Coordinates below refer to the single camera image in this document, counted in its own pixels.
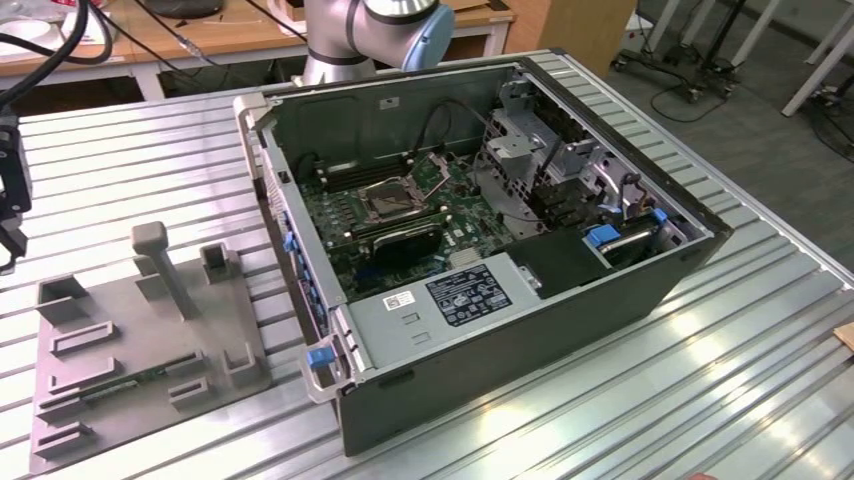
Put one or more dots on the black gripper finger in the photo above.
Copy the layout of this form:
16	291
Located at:
13	237

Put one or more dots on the green motherboard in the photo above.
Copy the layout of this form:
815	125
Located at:
460	220

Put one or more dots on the wooden desk white frame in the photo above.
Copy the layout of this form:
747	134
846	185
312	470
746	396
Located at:
254	37

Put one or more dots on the small blue card clip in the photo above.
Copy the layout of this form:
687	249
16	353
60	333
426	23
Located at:
290	242

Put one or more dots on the grey plastic parts rack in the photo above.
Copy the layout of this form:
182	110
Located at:
167	345

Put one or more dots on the black RAM slot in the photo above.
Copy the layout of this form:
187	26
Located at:
360	165
367	176

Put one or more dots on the black rating label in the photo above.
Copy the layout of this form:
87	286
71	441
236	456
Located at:
470	295

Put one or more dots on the grey power supply unit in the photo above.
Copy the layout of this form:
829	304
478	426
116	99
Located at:
394	330

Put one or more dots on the green RAM stick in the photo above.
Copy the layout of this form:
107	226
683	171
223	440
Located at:
123	382

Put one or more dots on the blue case latch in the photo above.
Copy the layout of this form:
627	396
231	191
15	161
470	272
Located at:
319	360

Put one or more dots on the small blue bracket clip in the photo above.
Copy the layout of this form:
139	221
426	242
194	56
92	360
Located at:
659	217

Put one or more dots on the black round fan shroud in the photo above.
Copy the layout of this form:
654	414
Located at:
407	245

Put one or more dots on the CPU socket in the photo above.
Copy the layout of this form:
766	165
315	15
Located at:
390	202

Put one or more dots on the black wheeled stand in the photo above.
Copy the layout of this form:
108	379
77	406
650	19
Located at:
694	75

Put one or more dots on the perforated metal drive cage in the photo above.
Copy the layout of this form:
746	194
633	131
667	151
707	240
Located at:
510	150

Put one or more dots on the white bowl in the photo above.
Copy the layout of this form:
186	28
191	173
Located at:
29	30

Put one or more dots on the brown board piece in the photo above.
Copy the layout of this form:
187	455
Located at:
845	340

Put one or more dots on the small white sticker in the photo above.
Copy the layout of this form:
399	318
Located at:
398	302

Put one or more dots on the blue disk carrier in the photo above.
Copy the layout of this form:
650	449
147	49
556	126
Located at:
601	237

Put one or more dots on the open black PC case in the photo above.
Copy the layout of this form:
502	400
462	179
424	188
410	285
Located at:
507	360

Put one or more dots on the black monitor base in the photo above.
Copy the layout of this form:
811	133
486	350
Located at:
183	6

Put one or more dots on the white table legs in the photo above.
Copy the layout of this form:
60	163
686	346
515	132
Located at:
810	75

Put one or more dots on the wooden cabinet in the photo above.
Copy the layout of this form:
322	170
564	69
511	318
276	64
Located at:
587	30

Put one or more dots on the silver hinged metal bracket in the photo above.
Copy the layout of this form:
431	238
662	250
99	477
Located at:
623	185

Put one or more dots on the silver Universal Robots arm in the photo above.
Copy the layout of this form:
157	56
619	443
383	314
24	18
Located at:
347	30

